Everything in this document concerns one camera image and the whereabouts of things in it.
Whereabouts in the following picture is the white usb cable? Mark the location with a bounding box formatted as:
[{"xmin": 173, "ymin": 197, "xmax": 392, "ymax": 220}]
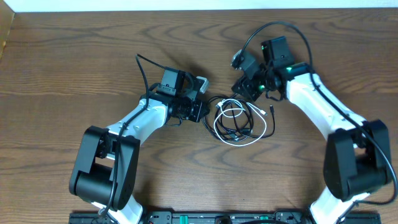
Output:
[{"xmin": 213, "ymin": 98, "xmax": 269, "ymax": 147}]

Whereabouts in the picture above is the black usb cable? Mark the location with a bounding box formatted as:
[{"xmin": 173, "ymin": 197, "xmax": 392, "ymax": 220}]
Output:
[{"xmin": 201, "ymin": 95, "xmax": 276, "ymax": 142}]

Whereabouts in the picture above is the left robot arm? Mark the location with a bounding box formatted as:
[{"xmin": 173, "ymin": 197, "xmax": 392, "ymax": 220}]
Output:
[{"xmin": 69, "ymin": 67, "xmax": 210, "ymax": 223}]

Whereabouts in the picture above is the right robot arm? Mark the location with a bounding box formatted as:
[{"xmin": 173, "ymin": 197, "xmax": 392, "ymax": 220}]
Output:
[{"xmin": 231, "ymin": 36, "xmax": 397, "ymax": 223}]

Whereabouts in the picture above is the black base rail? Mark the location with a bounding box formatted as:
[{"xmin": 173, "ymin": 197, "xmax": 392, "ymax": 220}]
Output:
[{"xmin": 68, "ymin": 210, "xmax": 382, "ymax": 224}]

